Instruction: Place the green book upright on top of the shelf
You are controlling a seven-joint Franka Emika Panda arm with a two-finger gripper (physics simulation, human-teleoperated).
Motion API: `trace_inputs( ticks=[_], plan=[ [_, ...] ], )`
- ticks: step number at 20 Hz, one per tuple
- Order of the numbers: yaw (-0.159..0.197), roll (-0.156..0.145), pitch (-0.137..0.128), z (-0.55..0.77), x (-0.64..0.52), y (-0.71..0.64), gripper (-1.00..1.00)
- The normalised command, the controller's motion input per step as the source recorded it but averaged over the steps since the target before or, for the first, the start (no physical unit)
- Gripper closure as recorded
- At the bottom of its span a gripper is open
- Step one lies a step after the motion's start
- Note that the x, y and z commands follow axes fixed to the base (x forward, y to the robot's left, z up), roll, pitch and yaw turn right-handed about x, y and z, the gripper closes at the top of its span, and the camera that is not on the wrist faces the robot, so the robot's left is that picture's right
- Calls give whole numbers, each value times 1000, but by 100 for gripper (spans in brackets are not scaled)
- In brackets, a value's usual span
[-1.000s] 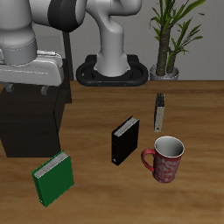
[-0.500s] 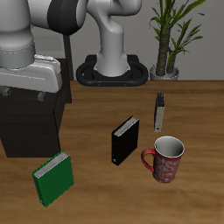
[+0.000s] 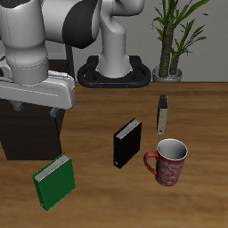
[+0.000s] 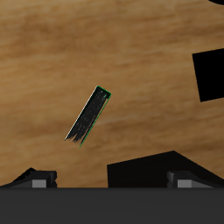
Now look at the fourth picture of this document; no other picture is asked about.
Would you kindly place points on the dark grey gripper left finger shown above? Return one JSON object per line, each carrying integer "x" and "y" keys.
{"x": 43, "y": 176}

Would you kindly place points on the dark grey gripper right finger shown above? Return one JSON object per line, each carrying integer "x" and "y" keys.
{"x": 172, "y": 178}

